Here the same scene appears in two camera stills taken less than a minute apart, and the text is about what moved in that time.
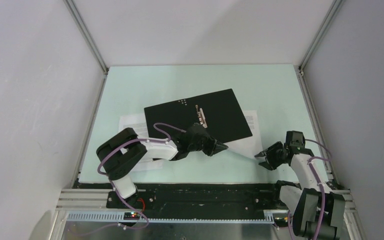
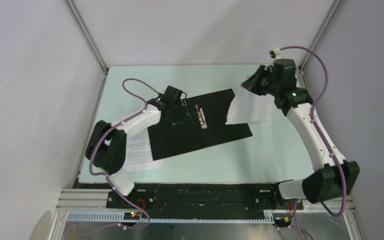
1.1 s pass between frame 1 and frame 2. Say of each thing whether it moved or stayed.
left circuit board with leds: stayed
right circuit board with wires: stayed
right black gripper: moved
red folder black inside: stayed
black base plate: stayed
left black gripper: moved
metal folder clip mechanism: stayed
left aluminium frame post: stayed
